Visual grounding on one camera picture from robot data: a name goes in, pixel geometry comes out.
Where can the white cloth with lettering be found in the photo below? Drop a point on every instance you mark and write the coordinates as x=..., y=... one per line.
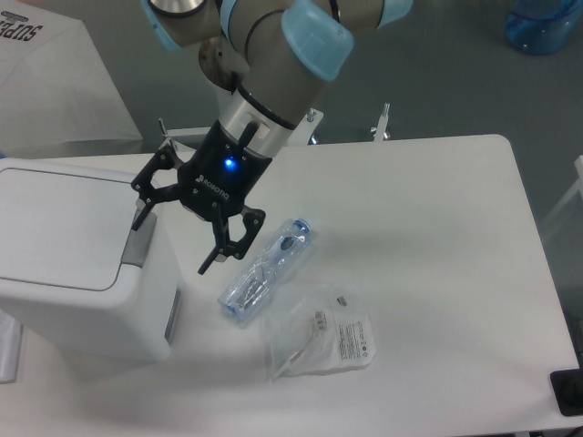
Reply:
x=55, y=88

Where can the white frame at right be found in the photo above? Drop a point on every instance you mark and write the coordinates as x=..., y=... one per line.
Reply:
x=566, y=211

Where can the clear plastic packaging bag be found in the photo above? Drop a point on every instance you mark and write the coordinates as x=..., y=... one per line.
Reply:
x=318, y=329

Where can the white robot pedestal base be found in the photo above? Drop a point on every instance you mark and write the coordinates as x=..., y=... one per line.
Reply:
x=224, y=68

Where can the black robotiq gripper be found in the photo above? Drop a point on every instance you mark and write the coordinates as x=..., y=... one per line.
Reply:
x=223, y=182

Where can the white push-lid trash can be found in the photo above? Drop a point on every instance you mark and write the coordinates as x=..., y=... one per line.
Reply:
x=76, y=271

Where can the blue water jug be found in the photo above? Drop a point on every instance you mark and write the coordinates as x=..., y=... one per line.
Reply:
x=540, y=28

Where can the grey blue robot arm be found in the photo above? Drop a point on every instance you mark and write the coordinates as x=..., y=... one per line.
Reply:
x=293, y=49

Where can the clear plastic water bottle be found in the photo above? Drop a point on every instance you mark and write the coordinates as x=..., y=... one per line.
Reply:
x=252, y=288

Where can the black device at edge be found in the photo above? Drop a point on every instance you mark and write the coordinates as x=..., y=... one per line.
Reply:
x=567, y=386

